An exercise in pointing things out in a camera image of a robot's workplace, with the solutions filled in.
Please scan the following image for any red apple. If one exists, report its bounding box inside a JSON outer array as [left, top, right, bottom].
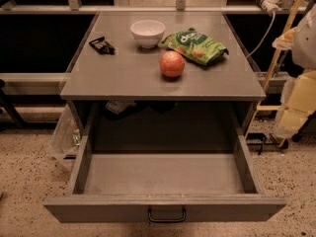
[[159, 51, 185, 78]]

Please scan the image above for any white power strip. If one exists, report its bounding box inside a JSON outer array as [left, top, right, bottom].
[[249, 0, 284, 14]]

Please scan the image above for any open grey top drawer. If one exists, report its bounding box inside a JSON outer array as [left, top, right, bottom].
[[44, 102, 286, 222]]

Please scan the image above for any green chip bag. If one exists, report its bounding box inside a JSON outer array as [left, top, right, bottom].
[[162, 29, 229, 66]]

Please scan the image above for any small black snack packet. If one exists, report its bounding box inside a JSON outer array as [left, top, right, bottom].
[[89, 37, 116, 55]]

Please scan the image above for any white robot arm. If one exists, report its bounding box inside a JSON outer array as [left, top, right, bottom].
[[273, 5, 316, 138]]

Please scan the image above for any grey metal cabinet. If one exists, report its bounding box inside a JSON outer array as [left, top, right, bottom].
[[59, 11, 267, 156]]

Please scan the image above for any clear plastic bag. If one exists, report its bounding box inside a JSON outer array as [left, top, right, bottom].
[[47, 106, 81, 160]]

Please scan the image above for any white power cable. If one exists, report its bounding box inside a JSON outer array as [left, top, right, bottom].
[[245, 10, 277, 59]]

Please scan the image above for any yellow wooden ladder frame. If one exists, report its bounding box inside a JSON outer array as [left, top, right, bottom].
[[245, 0, 303, 144]]

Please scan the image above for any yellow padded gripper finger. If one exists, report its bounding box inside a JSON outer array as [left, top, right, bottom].
[[273, 28, 296, 50], [275, 70, 316, 138]]

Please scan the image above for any white ceramic bowl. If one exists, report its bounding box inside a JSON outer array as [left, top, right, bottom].
[[130, 20, 165, 48]]

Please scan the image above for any black drawer handle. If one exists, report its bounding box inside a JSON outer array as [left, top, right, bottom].
[[147, 208, 187, 223]]

